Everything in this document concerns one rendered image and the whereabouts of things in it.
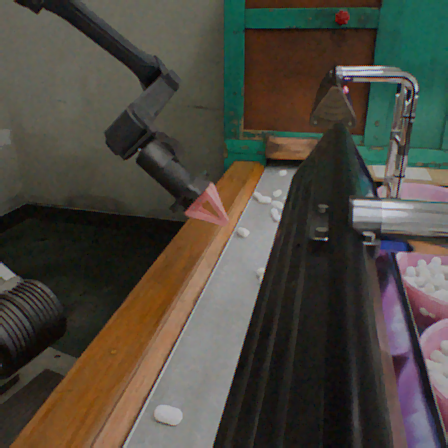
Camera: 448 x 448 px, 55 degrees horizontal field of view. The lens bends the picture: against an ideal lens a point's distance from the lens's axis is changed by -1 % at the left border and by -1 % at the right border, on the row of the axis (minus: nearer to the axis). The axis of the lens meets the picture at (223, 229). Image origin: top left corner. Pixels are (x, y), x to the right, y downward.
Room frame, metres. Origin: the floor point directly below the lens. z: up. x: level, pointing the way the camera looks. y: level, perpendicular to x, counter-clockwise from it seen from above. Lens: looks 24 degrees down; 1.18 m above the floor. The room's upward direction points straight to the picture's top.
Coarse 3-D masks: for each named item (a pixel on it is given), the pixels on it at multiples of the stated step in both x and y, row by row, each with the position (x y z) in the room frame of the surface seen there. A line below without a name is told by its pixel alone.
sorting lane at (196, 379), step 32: (256, 224) 1.04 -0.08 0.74; (224, 256) 0.86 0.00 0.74; (256, 256) 0.86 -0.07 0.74; (224, 288) 0.72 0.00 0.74; (256, 288) 0.72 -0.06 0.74; (192, 320) 0.62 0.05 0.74; (224, 320) 0.62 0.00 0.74; (192, 352) 0.54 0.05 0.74; (224, 352) 0.54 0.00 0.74; (160, 384) 0.47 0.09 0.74; (192, 384) 0.47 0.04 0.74; (224, 384) 0.47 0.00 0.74; (192, 416) 0.41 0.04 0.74
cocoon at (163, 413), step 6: (156, 408) 0.41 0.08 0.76; (162, 408) 0.41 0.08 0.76; (168, 408) 0.41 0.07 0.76; (174, 408) 0.41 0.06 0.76; (156, 414) 0.40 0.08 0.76; (162, 414) 0.40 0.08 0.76; (168, 414) 0.40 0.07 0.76; (174, 414) 0.40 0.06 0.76; (180, 414) 0.40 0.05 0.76; (162, 420) 0.40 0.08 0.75; (168, 420) 0.39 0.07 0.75; (174, 420) 0.39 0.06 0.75; (180, 420) 0.40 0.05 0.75
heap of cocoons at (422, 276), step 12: (420, 264) 0.82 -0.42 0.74; (432, 264) 0.81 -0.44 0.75; (408, 276) 0.78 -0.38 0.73; (420, 276) 0.78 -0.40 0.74; (432, 276) 0.78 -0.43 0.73; (444, 276) 0.77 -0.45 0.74; (420, 288) 0.74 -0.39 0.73; (432, 288) 0.72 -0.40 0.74; (444, 288) 0.73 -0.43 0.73; (420, 312) 0.67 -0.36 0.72; (432, 312) 0.66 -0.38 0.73
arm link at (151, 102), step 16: (160, 80) 1.13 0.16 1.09; (176, 80) 1.15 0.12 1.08; (144, 96) 0.96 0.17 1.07; (160, 96) 1.05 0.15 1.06; (128, 112) 0.79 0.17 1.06; (144, 112) 0.85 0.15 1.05; (112, 128) 0.79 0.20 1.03; (128, 128) 0.78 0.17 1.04; (144, 128) 0.79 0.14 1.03; (112, 144) 0.78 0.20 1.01; (128, 144) 0.79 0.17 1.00
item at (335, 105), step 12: (324, 84) 1.06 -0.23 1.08; (336, 84) 0.76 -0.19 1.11; (324, 96) 0.76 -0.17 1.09; (336, 96) 0.75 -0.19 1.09; (348, 96) 0.99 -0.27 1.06; (312, 108) 0.88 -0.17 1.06; (324, 108) 0.76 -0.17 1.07; (336, 108) 0.75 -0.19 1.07; (348, 108) 0.75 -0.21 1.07; (312, 120) 0.76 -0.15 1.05; (324, 120) 0.76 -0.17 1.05; (336, 120) 0.75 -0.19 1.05; (348, 120) 0.75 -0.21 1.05
